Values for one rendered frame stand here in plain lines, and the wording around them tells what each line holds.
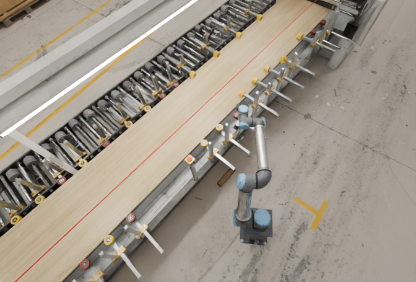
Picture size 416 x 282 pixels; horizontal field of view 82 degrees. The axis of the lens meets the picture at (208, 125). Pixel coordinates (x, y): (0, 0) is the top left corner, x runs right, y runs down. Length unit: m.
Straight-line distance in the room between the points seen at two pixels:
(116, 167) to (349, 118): 3.31
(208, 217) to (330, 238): 1.45
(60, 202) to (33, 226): 0.28
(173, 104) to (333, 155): 2.30
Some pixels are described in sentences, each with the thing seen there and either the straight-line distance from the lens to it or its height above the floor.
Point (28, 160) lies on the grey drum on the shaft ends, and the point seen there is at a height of 0.86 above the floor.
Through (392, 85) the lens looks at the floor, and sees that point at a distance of 4.92.
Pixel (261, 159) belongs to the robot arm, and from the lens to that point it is 1.96.
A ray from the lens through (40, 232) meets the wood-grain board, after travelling 2.84.
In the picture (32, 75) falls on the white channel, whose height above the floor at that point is 2.46.
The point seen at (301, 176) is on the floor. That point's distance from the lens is 3.50.
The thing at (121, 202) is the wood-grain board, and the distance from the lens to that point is 2.53.
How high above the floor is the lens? 3.18
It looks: 59 degrees down
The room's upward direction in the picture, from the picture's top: 7 degrees counter-clockwise
